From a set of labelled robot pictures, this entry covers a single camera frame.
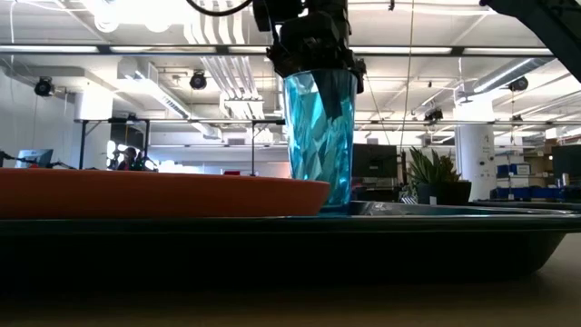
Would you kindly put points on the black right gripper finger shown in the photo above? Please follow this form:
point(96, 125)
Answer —
point(331, 91)
point(359, 77)

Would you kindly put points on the blue faceted plastic cup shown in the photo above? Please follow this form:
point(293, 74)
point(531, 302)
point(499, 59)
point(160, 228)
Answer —
point(308, 136)

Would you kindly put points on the dark green tray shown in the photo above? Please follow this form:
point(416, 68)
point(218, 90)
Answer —
point(272, 245)

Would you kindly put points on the orange plastic plate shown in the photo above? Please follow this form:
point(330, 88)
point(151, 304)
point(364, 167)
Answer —
point(159, 193)

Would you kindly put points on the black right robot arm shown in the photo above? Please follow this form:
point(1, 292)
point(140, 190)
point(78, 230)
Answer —
point(544, 22)

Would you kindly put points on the black computer monitor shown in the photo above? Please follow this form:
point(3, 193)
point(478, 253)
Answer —
point(377, 160)
point(567, 161)

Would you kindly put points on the black ceiling spotlight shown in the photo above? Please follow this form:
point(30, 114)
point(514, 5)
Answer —
point(44, 86)
point(198, 81)
point(518, 84)

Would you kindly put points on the succulent plant in black pot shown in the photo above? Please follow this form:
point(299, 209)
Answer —
point(438, 181)

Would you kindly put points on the white round pillar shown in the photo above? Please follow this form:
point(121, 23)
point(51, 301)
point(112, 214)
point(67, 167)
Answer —
point(475, 154)

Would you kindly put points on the blue storage bins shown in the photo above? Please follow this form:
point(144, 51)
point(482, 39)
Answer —
point(522, 181)

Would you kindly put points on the person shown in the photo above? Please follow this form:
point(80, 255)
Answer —
point(128, 159)

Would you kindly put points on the light grey computer monitor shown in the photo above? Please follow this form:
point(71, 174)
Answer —
point(34, 157)

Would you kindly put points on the black background workstation frame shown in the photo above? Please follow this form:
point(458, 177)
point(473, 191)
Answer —
point(82, 145)
point(253, 145)

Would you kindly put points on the black aluminium rig frame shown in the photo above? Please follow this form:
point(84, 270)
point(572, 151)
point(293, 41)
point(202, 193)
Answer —
point(458, 51)

